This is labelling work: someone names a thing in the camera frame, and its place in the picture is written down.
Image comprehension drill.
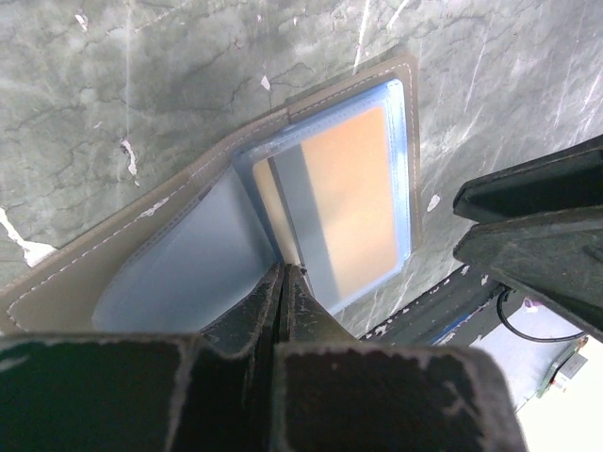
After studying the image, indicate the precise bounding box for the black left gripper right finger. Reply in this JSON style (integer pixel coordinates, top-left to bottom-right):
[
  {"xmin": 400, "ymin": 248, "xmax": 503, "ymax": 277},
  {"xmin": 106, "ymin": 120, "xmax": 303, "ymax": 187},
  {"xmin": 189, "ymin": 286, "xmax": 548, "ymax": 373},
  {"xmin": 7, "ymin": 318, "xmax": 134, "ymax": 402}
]
[{"xmin": 272, "ymin": 265, "xmax": 527, "ymax": 451}]

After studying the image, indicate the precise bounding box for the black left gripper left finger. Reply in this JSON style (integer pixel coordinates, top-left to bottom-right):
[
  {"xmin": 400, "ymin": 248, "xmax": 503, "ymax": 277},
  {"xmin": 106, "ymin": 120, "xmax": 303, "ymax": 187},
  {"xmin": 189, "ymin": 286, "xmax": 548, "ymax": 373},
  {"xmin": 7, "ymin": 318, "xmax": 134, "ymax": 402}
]
[{"xmin": 1, "ymin": 265, "xmax": 283, "ymax": 451}]

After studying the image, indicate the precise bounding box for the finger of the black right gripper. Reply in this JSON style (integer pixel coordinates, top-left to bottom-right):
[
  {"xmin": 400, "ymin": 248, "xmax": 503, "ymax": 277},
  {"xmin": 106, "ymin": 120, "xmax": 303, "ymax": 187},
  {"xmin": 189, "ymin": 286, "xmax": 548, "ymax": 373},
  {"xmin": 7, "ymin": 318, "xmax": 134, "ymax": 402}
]
[
  {"xmin": 453, "ymin": 206, "xmax": 602, "ymax": 339},
  {"xmin": 453, "ymin": 136, "xmax": 602, "ymax": 222}
]

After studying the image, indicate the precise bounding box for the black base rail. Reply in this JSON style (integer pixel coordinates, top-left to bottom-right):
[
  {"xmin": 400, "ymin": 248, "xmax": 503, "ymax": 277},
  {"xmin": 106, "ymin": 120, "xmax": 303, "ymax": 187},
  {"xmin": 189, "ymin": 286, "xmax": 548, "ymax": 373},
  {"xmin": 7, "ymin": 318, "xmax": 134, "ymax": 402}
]
[{"xmin": 361, "ymin": 265, "xmax": 503, "ymax": 346}]

